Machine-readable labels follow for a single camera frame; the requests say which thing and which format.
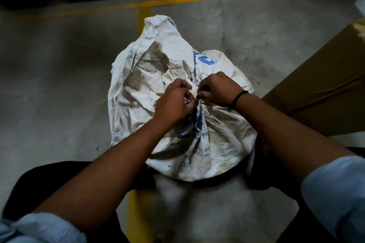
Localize person's right hand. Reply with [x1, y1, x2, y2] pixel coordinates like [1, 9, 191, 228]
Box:
[197, 71, 243, 108]

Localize person's left hand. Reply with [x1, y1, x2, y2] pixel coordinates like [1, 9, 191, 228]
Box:
[153, 78, 199, 132]

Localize white woven sack blue print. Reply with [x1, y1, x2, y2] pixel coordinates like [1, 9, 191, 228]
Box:
[108, 15, 258, 182]

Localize person's right forearm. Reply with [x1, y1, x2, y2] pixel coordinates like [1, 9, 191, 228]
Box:
[236, 94, 358, 185]

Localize person's left forearm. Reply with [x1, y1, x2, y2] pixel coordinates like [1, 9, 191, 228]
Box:
[33, 118, 175, 233]

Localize black wristband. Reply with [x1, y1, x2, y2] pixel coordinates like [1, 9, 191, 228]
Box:
[230, 90, 250, 110]

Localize brown cardboard box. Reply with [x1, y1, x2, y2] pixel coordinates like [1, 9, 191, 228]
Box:
[261, 18, 365, 137]

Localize black trousers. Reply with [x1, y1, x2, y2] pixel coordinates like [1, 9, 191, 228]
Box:
[1, 137, 365, 243]

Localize light blue right shirt sleeve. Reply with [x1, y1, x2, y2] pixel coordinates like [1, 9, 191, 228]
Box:
[301, 156, 365, 243]

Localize light blue shirt sleeve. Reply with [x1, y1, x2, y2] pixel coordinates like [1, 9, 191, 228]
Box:
[0, 213, 88, 243]
[301, 156, 365, 243]

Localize light blue left shirt sleeve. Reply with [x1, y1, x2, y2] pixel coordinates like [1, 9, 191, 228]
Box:
[0, 213, 88, 243]

